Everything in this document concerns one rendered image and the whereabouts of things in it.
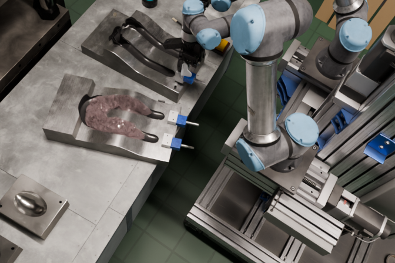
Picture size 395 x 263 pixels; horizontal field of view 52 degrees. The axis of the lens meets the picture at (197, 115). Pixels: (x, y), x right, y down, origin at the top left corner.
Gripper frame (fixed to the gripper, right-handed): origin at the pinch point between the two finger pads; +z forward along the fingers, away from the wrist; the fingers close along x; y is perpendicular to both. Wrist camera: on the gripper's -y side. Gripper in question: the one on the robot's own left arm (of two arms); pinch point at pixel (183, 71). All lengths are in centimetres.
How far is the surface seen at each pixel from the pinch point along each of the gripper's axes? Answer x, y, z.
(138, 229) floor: -35, -5, 101
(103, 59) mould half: -6.1, -37.1, 6.4
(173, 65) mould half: 4.8, -7.2, 4.1
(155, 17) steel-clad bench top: 31.3, -32.1, 5.8
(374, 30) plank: 171, 76, 65
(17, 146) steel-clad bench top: -56, -44, 16
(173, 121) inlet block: -18.5, 5.7, 9.8
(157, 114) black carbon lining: -17.4, -2.4, 11.8
